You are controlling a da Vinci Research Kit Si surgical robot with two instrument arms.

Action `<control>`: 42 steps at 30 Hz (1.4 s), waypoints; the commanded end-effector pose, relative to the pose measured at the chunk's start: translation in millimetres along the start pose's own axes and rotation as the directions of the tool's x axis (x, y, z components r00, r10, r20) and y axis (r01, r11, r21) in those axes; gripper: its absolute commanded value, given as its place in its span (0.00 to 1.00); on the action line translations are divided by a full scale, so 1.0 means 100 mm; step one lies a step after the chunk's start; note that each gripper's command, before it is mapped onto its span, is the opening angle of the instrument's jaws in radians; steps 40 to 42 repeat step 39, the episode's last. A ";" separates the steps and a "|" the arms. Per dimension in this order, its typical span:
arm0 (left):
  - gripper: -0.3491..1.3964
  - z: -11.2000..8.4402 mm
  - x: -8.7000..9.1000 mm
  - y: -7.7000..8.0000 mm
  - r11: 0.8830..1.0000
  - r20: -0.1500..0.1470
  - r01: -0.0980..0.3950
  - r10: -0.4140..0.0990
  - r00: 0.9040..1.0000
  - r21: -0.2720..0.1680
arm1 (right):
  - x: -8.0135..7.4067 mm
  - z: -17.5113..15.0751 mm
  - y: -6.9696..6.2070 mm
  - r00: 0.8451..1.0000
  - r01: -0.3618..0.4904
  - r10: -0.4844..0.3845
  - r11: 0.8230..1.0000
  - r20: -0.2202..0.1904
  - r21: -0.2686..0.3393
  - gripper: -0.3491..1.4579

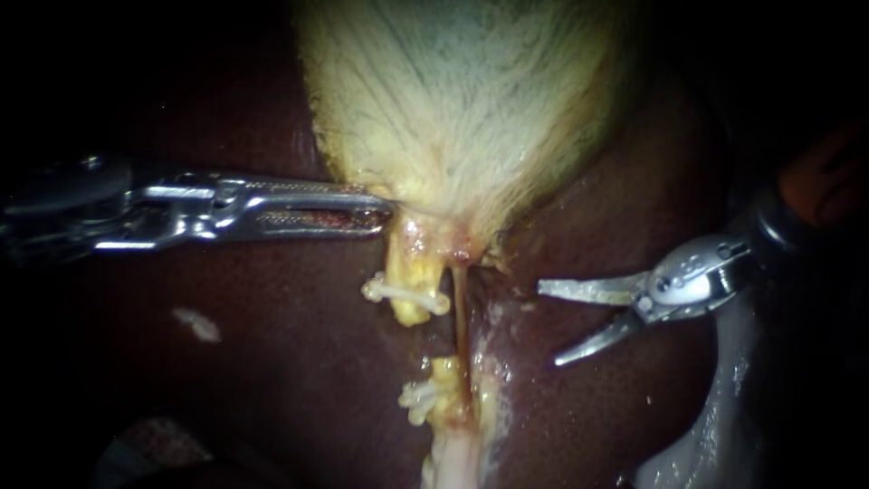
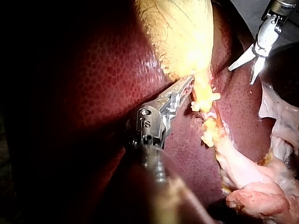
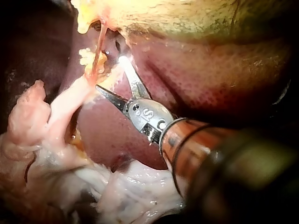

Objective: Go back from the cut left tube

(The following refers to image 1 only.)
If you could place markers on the right arm instrument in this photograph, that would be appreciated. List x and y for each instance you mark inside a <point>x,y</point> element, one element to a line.
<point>686,278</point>

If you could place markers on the left arm instrument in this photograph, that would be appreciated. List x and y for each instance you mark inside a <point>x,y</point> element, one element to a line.
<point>122,217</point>

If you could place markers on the left arm instrument jaw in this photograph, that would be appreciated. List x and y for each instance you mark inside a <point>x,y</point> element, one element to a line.
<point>305,232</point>
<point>292,184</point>

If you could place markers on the right arm instrument jaw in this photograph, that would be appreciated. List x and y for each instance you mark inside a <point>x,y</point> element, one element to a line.
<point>591,288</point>
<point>601,336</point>

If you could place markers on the dark red liver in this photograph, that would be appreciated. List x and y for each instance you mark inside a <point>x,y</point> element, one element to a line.
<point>285,353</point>

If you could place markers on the white clip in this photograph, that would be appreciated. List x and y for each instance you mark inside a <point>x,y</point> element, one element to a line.
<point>417,397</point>
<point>407,294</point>

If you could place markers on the gallbladder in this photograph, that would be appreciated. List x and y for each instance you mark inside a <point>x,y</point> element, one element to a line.
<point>462,102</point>

